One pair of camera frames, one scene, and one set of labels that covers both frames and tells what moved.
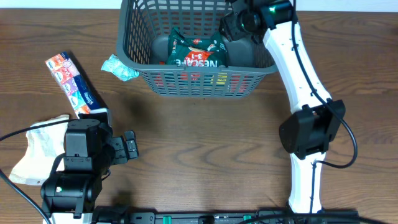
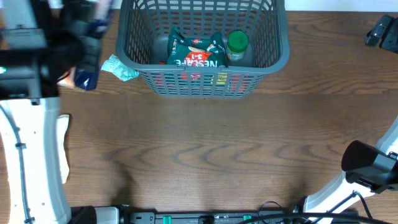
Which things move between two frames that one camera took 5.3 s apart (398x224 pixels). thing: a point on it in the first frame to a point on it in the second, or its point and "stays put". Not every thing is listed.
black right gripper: x=228 y=23 to x=390 y=42
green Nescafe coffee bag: x=208 y=51 stays put
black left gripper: x=132 y=151 to x=96 y=62
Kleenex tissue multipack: x=76 y=90 to x=87 y=79
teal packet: x=115 y=65 stays put
